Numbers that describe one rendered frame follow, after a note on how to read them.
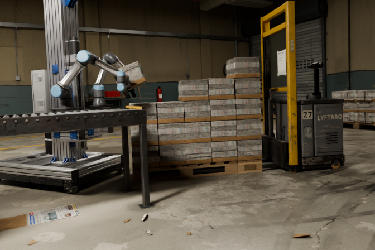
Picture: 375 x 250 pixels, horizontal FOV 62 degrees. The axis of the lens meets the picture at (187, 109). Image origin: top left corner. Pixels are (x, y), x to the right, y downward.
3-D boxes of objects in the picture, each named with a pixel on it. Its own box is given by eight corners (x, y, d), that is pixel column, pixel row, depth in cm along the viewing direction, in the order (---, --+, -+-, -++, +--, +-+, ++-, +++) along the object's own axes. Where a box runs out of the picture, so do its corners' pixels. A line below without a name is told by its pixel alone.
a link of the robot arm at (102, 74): (91, 94, 362) (106, 51, 369) (89, 94, 375) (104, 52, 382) (101, 97, 367) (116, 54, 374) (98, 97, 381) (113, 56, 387)
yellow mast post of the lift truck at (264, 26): (263, 152, 413) (260, 18, 404) (270, 152, 414) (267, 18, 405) (266, 154, 404) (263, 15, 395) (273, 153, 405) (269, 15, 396)
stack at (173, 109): (133, 173, 370) (129, 102, 366) (228, 166, 388) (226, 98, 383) (132, 182, 332) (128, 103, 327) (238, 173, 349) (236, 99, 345)
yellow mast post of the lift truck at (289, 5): (287, 163, 348) (283, 3, 339) (294, 163, 349) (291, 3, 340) (291, 165, 339) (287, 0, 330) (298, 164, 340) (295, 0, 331)
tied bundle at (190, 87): (178, 100, 374) (177, 81, 373) (202, 99, 379) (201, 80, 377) (182, 101, 337) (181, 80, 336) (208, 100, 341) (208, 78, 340)
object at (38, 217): (75, 204, 270) (75, 203, 270) (81, 215, 245) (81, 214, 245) (27, 214, 252) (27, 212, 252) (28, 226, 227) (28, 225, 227)
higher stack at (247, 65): (227, 166, 388) (224, 61, 381) (251, 164, 392) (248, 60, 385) (238, 173, 349) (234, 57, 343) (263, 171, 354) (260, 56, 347)
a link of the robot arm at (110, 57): (111, 49, 361) (142, 78, 378) (109, 50, 370) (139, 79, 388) (105, 56, 357) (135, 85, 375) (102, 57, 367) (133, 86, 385)
